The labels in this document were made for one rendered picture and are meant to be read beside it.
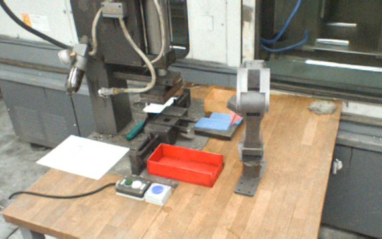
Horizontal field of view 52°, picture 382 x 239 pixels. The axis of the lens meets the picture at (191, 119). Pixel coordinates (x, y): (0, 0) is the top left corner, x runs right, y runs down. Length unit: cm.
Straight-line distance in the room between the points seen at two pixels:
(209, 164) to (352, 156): 91
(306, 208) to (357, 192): 98
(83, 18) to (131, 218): 75
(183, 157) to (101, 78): 46
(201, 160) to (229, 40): 79
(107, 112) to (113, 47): 30
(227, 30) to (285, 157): 80
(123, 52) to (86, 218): 60
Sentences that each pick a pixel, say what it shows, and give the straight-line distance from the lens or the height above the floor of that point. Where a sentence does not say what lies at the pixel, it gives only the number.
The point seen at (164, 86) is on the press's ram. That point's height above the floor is 115.
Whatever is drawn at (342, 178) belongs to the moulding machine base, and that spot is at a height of 43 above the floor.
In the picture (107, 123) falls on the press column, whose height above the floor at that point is 95.
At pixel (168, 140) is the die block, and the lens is 154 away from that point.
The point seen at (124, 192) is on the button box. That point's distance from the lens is 137.
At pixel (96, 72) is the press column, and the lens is 161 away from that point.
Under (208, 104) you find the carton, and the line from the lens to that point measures 178.
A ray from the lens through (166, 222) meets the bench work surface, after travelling 126.
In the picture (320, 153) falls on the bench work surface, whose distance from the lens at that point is 157.
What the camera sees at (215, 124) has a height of 100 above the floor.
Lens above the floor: 178
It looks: 30 degrees down
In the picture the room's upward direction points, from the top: 4 degrees counter-clockwise
